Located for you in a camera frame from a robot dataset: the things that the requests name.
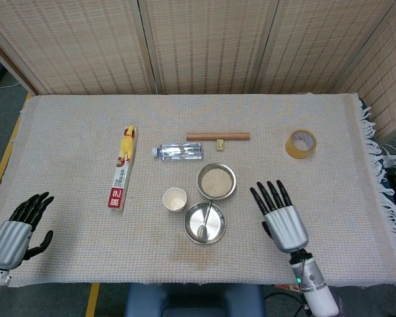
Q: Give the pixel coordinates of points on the yellow packing tape roll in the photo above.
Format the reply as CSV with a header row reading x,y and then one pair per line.
x,y
292,150

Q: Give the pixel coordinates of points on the long cling wrap box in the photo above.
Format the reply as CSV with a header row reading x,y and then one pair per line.
x,y
118,195

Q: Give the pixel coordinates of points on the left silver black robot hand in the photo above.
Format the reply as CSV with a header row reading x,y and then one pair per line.
x,y
8,242

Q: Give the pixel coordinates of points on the beige woven tablecloth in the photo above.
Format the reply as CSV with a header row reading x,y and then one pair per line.
x,y
69,231

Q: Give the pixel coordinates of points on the yellow rubber chicken toy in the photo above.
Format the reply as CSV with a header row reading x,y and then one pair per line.
x,y
126,143

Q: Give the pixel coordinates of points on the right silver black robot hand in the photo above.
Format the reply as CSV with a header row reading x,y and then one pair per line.
x,y
285,228

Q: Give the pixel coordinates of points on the orange printed packet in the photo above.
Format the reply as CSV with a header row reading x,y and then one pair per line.
x,y
290,287

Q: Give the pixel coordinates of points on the woven folding screen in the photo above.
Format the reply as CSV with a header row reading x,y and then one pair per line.
x,y
204,43

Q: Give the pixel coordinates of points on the clear plastic water bottle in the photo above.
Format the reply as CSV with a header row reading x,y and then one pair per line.
x,y
181,151

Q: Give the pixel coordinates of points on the wooden rolling pin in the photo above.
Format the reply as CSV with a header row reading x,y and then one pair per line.
x,y
201,136

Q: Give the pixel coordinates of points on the blue padded seat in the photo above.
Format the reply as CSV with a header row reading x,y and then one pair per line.
x,y
194,300

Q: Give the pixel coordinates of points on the small yellow block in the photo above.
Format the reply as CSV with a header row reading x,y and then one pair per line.
x,y
220,146

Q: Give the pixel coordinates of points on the small metal spoon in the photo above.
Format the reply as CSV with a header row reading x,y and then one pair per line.
x,y
202,231

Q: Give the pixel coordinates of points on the white paper cup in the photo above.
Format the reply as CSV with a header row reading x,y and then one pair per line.
x,y
166,206

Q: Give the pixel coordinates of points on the stainless steel bowl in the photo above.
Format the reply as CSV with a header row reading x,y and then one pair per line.
x,y
217,219
199,181

